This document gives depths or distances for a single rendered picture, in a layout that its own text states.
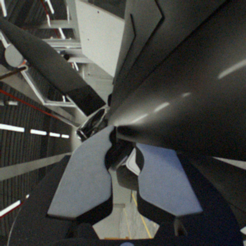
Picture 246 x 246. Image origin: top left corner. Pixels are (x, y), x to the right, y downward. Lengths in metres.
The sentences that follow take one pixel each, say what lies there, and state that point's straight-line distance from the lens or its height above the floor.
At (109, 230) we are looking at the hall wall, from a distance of 14.52.
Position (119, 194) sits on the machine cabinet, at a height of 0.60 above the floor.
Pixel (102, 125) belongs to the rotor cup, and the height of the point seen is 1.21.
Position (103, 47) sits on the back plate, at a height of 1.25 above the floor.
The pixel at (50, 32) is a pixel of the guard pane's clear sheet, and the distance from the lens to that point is 1.10.
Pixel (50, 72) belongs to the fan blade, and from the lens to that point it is 0.33.
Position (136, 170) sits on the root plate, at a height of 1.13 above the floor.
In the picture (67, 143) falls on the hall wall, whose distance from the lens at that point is 12.83.
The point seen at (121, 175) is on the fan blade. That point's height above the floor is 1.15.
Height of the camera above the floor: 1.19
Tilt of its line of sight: 4 degrees down
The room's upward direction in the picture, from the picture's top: 85 degrees counter-clockwise
